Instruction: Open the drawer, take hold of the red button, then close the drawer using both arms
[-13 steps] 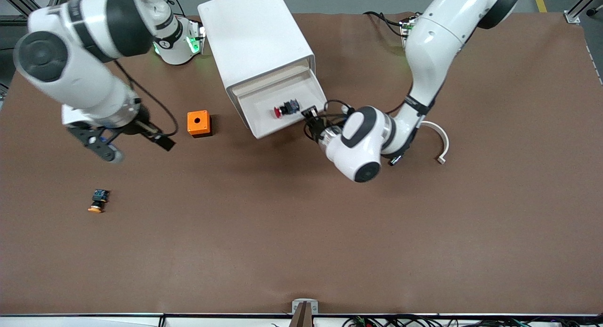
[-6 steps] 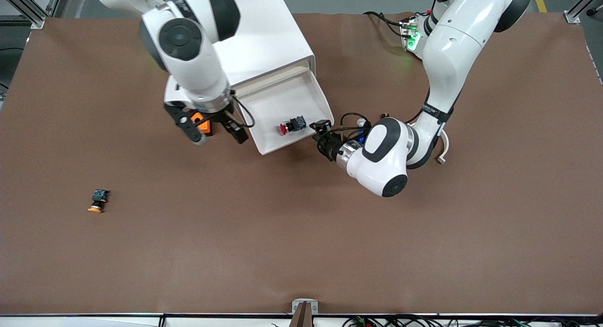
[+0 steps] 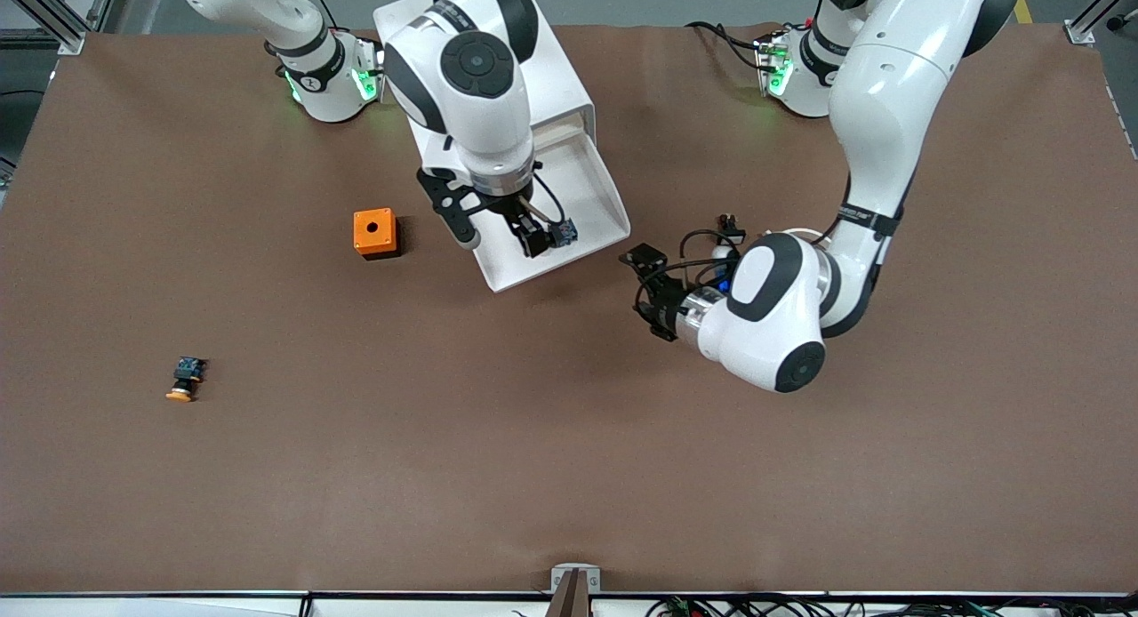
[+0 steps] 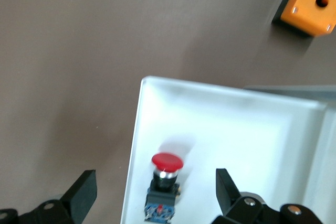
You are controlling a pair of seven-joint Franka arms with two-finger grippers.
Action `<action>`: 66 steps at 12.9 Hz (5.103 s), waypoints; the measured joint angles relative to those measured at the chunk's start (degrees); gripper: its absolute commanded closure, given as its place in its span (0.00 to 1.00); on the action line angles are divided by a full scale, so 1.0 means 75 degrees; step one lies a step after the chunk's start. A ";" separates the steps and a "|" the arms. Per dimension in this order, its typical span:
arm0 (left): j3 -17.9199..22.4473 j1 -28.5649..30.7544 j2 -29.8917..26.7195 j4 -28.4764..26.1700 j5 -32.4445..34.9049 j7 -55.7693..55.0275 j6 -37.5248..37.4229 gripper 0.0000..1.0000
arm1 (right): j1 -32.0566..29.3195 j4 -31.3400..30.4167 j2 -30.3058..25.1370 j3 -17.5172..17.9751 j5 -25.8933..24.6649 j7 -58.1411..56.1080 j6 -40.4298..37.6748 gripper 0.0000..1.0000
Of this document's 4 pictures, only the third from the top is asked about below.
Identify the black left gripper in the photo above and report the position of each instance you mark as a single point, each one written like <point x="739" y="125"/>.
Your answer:
<point x="669" y="303"/>

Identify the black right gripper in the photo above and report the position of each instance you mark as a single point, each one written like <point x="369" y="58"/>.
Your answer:
<point x="518" y="214"/>

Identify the red mushroom push button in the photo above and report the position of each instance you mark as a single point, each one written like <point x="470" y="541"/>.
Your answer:
<point x="564" y="234"/>

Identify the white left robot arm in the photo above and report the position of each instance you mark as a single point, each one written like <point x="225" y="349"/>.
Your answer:
<point x="880" y="128"/>

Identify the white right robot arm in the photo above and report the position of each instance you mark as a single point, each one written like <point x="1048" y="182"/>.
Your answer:
<point x="476" y="110"/>

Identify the yellow mushroom push button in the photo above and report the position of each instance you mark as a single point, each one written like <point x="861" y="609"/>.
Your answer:
<point x="184" y="381"/>

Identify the orange box with hole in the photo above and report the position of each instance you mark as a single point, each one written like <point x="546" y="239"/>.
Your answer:
<point x="374" y="232"/>

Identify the grey metal bracket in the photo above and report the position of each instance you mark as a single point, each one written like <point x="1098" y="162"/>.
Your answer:
<point x="575" y="572"/>

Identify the white table edge rail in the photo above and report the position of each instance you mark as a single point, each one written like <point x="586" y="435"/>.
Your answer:
<point x="178" y="606"/>

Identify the aluminium frame profile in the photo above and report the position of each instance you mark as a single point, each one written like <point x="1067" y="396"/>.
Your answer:
<point x="1080" y="32"/>
<point x="53" y="26"/>

